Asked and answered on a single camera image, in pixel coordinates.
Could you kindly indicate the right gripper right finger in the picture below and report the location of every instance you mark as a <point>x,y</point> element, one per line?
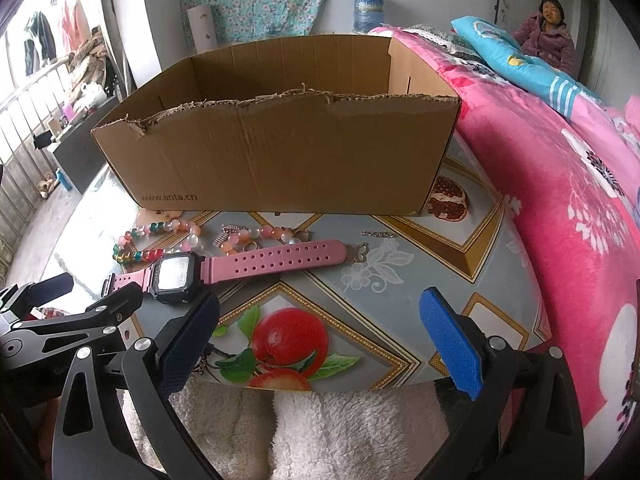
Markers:
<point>523,421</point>

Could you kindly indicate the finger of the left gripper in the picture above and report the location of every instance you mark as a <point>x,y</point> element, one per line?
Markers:
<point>21,300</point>
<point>116,307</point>

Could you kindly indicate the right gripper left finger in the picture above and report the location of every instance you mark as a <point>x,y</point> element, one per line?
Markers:
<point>91,439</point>

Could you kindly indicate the pink strap digital watch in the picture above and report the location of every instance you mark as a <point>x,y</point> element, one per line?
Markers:
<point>179,277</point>

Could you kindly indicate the silver rhinestone clip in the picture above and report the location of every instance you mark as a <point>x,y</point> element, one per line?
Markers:
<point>223,235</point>

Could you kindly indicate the small rhinestone hair pin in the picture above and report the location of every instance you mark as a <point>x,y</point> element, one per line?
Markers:
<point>378,234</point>

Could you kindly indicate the dark cabinet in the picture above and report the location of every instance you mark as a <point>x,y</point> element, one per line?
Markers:
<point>75,151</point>

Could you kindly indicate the fruit pattern tablecloth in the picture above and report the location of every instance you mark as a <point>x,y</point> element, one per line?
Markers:
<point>340,328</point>

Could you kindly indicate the pink floral blanket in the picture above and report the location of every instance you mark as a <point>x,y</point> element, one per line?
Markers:
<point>572,187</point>

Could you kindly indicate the brown cardboard box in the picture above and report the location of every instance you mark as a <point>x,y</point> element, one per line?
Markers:
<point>333,124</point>

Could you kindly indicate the pink rolled mat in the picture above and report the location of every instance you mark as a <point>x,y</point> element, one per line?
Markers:
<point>202,27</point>

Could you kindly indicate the blue pillow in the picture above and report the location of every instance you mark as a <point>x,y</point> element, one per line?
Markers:
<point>503,54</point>

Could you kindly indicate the person in purple jacket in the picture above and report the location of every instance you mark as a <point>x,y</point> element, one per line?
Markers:
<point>544,34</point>

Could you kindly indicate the blue water jug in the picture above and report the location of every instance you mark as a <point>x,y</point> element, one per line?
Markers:
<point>367,15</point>

